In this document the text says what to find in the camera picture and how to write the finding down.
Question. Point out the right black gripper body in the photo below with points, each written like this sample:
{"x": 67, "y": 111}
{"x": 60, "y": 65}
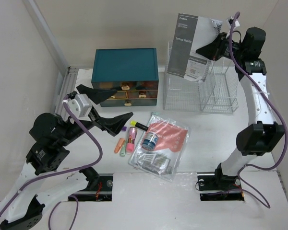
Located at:
{"x": 225, "y": 46}

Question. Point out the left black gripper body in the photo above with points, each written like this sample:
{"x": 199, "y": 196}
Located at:
{"x": 94, "y": 117}

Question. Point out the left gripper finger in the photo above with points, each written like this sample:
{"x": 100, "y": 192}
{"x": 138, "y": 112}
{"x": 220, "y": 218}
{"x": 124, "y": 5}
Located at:
{"x": 114, "y": 125}
{"x": 96, "y": 95}

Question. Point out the grey setup guide booklet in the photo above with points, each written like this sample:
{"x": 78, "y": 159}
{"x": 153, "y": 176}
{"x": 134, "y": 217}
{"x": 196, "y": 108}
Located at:
{"x": 191, "y": 33}

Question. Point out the blue cleaning gel jar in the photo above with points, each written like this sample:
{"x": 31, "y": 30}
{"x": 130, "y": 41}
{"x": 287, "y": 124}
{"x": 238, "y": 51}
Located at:
{"x": 149, "y": 141}

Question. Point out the clear mesh zip pouch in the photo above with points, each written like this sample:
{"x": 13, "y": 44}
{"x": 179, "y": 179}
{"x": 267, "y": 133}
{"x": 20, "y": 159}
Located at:
{"x": 164, "y": 160}

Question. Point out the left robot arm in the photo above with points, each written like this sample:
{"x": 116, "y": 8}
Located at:
{"x": 24, "y": 206}

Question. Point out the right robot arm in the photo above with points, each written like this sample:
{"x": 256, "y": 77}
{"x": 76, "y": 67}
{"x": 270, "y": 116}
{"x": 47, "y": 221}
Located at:
{"x": 263, "y": 132}

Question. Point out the orange highlighter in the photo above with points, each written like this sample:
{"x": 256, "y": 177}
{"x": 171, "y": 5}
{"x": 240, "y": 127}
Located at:
{"x": 119, "y": 145}

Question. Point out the pink glue stick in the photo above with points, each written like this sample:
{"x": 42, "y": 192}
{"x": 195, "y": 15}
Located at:
{"x": 132, "y": 133}

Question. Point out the black yellow highlighter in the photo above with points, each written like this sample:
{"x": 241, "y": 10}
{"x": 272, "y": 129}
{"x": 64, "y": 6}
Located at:
{"x": 138, "y": 125}

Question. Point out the green highlighter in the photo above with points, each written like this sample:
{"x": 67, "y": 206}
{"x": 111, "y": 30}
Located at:
{"x": 123, "y": 151}

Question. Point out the teal drawer organizer box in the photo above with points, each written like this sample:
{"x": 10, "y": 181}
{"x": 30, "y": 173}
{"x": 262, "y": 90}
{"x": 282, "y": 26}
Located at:
{"x": 132, "y": 72}

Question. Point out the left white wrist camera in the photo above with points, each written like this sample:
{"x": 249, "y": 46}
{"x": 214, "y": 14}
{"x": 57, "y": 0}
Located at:
{"x": 80, "y": 105}

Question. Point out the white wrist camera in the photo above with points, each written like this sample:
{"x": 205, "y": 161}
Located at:
{"x": 230, "y": 22}
{"x": 80, "y": 105}

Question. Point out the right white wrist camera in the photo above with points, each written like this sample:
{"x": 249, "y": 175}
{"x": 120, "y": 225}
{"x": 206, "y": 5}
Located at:
{"x": 230, "y": 22}

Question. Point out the aluminium frame rail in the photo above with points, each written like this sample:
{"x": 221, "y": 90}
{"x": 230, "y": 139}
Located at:
{"x": 60, "y": 112}

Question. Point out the white wire file rack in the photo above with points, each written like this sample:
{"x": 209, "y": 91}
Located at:
{"x": 216, "y": 94}

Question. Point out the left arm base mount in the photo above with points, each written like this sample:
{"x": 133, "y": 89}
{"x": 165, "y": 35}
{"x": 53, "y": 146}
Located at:
{"x": 101, "y": 192}

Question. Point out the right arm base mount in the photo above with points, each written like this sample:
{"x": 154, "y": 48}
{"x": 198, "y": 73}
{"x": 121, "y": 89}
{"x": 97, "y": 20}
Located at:
{"x": 214, "y": 187}

